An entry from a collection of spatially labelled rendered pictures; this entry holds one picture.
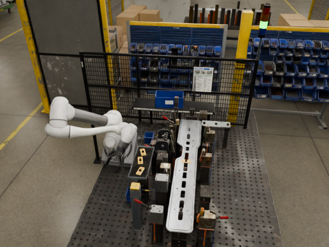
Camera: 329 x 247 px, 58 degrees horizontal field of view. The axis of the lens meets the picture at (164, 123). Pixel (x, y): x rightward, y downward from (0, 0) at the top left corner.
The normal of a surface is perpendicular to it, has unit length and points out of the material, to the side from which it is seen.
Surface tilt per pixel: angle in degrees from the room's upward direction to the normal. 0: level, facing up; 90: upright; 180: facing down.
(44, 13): 90
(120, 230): 0
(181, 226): 0
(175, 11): 90
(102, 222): 0
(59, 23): 90
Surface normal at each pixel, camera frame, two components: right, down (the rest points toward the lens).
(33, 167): 0.00, -0.83
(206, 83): -0.13, 0.55
